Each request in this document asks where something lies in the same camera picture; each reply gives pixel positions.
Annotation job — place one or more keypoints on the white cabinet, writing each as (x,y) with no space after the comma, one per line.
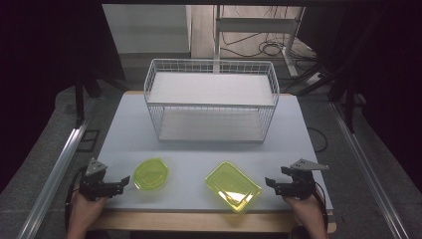
(146,30)

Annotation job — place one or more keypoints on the black stand post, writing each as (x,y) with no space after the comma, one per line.
(79,103)
(350,106)

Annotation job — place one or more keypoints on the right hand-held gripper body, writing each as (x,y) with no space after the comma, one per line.
(301,184)

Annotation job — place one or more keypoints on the round green plastic plate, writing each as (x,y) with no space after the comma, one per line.
(151,174)

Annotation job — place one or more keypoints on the rectangular green plastic tray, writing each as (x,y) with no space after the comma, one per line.
(229,184)

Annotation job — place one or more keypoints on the aluminium rail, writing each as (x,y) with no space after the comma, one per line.
(57,172)
(381,195)

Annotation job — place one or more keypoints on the person's left hand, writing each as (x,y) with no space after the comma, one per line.
(84,214)

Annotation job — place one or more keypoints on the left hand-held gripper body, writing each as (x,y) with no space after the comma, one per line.
(94,184)

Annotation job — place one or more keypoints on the white metal desk frame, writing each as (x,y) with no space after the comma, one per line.
(255,25)

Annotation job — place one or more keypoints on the black metal strut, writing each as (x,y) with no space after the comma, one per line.
(326,81)

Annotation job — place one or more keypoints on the person's right hand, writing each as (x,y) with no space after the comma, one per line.
(312,212)

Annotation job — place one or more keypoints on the white power strip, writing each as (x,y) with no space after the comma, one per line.
(314,78)

